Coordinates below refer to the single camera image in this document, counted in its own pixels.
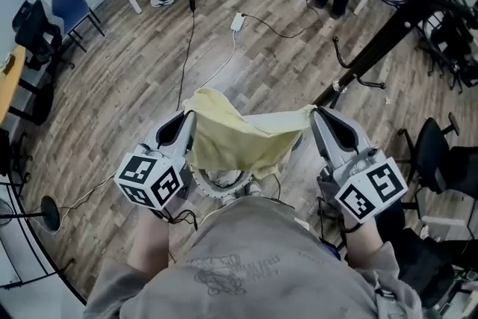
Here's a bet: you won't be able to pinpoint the white power strip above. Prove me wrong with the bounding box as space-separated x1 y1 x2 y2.
230 11 246 32

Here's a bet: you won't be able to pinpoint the right hand-held gripper cable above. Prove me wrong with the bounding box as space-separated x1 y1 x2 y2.
315 193 352 247

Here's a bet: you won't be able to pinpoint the person's grey shirt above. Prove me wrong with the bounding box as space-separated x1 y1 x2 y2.
84 196 423 319

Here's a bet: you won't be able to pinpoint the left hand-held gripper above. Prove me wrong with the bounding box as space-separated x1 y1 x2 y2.
113 110 198 211

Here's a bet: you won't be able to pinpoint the black mesh office chair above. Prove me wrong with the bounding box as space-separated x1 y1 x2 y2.
395 227 457 309

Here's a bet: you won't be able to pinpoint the yellow clothes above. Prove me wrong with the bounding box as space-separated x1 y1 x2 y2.
182 87 318 179

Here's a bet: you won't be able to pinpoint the black floor stand with pole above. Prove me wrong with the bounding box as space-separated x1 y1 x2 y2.
312 0 478 108

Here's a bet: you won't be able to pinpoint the person's left forearm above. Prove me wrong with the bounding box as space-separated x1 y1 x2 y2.
126 207 173 274

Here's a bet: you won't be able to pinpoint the hand-held gripper cable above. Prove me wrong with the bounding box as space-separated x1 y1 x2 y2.
160 207 199 232
315 193 352 247

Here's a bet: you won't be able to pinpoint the black floor cable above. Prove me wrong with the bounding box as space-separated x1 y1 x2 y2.
177 0 198 110
242 0 323 40

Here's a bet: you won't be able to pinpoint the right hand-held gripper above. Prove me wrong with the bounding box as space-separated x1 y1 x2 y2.
308 106 409 225

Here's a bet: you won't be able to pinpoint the black standing fan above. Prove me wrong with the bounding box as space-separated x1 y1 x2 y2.
0 195 61 233

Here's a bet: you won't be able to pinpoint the person's right shoe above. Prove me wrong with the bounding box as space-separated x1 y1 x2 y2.
244 181 263 198

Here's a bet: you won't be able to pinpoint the black high-back office chair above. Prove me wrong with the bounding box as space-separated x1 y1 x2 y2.
11 0 75 71

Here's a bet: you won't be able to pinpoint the white floor cable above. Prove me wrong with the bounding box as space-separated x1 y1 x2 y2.
59 171 117 214
185 29 238 102

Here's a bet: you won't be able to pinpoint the white woven laundry basket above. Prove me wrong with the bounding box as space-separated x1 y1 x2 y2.
191 159 255 199

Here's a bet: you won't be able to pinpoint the black armrest office chair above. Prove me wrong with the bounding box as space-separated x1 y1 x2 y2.
396 111 478 212

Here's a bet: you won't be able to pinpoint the round wooden table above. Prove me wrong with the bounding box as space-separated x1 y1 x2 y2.
0 44 55 128

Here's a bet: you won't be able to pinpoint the blue chair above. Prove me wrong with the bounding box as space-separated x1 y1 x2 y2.
51 0 106 52

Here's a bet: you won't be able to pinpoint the left hand-held gripper cable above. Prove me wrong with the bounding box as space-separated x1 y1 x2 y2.
160 207 199 232

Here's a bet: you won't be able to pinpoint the person's right forearm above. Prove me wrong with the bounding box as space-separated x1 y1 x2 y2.
343 220 388 270

